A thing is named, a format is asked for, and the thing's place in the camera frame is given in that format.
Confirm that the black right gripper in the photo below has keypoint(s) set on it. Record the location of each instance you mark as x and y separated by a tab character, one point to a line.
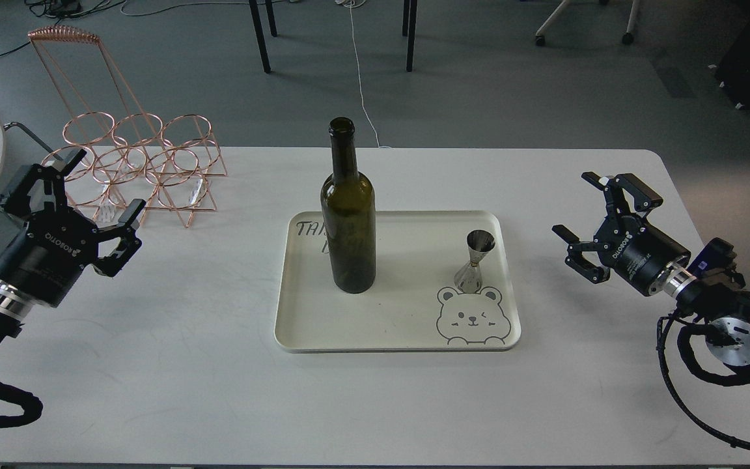
636	250

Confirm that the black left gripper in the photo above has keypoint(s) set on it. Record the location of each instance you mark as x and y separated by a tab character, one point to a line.
48	256

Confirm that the steel double jigger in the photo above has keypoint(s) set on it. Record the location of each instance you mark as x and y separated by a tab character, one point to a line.
468	279

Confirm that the dark green wine bottle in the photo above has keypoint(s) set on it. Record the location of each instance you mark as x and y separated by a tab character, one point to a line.
348	207

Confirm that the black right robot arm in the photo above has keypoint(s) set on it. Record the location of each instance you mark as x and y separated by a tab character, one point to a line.
711	297

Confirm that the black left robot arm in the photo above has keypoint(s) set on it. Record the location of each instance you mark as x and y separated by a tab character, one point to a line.
19	407

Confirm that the white office chair base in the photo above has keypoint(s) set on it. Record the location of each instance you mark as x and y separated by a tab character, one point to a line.
575	20

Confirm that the cream tray with bear print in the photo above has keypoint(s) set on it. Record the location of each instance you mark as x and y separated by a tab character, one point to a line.
413	304

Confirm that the copper wire bottle rack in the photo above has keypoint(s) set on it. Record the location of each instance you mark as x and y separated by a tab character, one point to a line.
130	153

